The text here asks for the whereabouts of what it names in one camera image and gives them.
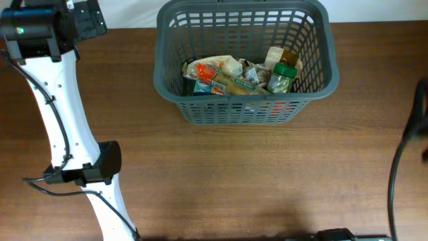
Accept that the beige food bag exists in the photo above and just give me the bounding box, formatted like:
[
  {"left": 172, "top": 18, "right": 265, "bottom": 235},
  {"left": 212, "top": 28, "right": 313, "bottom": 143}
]
[{"left": 182, "top": 55, "right": 243, "bottom": 80}]

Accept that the blue tissue multipack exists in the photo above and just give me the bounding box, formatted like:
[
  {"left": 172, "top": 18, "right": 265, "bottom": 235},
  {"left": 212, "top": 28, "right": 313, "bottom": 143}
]
[{"left": 193, "top": 80, "right": 228, "bottom": 96}]

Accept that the red spaghetti packet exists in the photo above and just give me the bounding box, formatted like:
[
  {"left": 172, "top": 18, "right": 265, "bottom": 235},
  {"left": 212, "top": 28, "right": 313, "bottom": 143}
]
[{"left": 197, "top": 64, "right": 271, "bottom": 95}]

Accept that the brown clear snack bag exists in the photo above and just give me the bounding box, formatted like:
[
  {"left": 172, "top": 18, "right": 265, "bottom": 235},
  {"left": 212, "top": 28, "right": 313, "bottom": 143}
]
[{"left": 239, "top": 46, "right": 304, "bottom": 88}]

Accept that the green lid spice jar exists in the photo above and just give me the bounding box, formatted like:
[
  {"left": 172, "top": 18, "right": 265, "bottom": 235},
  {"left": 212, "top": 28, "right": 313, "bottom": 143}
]
[{"left": 267, "top": 63, "right": 298, "bottom": 93}]

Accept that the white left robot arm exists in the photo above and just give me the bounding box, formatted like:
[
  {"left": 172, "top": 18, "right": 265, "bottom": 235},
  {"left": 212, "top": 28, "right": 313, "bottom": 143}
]
[{"left": 1, "top": 0, "right": 140, "bottom": 240}]

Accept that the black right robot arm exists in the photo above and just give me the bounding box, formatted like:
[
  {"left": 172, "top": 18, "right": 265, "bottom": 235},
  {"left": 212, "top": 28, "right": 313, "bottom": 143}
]
[{"left": 316, "top": 228, "right": 358, "bottom": 241}]

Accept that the grey plastic slotted basket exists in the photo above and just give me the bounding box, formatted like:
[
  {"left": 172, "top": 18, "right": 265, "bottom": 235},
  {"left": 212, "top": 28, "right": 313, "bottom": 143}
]
[{"left": 154, "top": 0, "right": 339, "bottom": 125}]

